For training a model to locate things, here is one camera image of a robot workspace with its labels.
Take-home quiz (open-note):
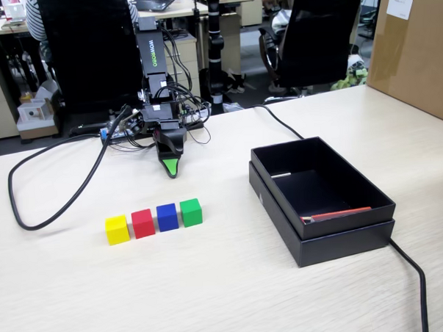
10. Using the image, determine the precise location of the black cardboard box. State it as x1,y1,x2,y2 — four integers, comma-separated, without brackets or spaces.
249,132,399,242

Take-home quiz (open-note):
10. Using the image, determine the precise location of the black glossy office chair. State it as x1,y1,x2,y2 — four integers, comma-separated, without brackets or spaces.
256,0,369,99

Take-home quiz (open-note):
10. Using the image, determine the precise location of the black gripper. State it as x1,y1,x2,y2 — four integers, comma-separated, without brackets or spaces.
142,100,190,180

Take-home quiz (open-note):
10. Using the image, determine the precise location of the beige drawer pedestal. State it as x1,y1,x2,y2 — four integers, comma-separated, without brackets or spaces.
164,31,201,103

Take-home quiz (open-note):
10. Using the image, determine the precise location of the thin black wire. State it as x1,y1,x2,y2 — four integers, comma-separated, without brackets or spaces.
107,122,213,152

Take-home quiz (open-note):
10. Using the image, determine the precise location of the person in striped shirt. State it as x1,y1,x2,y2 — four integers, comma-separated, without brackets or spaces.
24,0,52,54

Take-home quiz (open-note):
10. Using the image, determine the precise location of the red wooden cube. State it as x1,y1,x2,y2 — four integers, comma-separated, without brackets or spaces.
130,208,157,239

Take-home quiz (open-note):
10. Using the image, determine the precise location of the green toy pile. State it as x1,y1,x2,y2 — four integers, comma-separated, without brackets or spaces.
328,52,370,91

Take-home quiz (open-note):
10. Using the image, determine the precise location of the yellow wooden cube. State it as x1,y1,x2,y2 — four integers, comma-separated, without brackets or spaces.
104,214,132,247

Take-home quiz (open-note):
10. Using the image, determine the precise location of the white and pink box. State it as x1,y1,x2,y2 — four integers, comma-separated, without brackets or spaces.
2,0,27,24

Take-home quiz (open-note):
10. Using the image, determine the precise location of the thick black power cable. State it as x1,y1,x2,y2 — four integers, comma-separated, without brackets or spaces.
251,96,431,332

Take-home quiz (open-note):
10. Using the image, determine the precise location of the thick black looped cable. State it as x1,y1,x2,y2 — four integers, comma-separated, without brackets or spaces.
4,104,137,233

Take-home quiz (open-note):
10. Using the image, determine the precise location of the black wire bundle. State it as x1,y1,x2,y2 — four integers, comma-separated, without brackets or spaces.
160,25,213,132

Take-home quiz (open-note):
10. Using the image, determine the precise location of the blue wooden cube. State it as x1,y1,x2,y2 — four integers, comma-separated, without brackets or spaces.
156,203,180,233

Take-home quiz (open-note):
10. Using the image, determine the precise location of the black open box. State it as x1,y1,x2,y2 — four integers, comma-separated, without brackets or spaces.
247,154,398,270

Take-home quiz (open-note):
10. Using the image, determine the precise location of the black pole with white rings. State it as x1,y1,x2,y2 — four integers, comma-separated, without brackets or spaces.
204,0,229,109

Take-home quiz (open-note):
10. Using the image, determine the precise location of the green wooden cube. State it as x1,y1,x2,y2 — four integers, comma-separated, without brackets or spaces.
179,198,204,228

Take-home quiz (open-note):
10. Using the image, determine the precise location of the large brown cardboard box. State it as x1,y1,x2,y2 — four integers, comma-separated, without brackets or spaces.
362,0,443,129

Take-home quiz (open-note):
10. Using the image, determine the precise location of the black mesh office chair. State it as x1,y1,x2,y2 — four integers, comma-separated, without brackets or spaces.
36,0,145,122

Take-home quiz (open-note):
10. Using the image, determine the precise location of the open white carton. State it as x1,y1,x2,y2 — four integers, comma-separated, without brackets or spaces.
14,79,63,141

